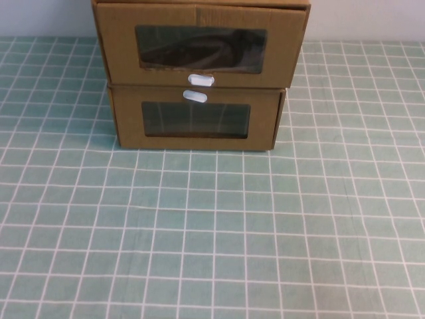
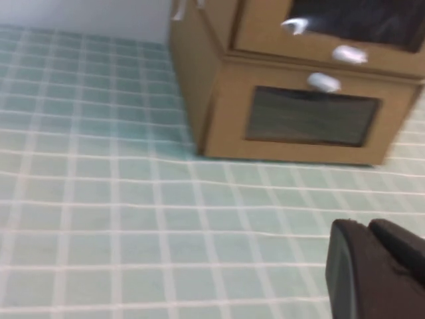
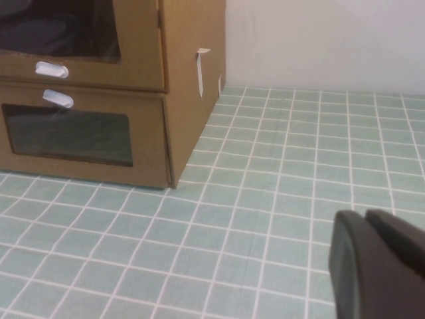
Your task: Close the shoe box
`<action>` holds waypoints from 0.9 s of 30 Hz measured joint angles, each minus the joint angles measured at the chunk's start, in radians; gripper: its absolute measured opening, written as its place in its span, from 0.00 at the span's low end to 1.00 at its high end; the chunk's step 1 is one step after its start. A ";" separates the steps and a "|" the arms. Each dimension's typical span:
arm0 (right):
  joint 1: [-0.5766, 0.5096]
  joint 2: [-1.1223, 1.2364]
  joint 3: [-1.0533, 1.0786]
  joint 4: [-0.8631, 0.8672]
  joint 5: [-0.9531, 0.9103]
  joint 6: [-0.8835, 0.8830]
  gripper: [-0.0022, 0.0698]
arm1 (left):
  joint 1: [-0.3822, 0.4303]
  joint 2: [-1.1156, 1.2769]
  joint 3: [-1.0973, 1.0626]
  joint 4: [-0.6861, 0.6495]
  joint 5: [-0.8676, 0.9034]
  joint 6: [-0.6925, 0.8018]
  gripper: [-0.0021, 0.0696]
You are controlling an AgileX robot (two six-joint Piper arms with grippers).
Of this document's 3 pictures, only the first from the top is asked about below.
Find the green white-grid tablecloth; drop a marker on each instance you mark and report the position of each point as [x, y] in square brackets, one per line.
[99, 249]

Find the cardboard drawer with rectangular window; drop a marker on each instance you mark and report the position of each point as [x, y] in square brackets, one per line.
[129, 116]

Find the cardboard drawer with wavy-edged window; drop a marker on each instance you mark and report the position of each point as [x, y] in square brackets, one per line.
[116, 50]

